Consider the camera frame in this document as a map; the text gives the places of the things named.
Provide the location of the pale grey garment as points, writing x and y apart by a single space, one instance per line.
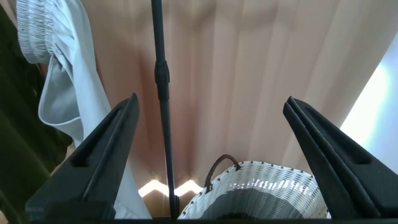
71 77

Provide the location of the black clothes rack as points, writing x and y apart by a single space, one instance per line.
162 77

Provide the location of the beige curtain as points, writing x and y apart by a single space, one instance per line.
248 77

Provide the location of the green long-sleeved shirt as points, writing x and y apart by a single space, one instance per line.
18 124

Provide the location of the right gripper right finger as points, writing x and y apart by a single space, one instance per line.
351 174

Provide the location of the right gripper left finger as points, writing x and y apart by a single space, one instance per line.
93 174

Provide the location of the white laundry basket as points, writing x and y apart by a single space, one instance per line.
264 189

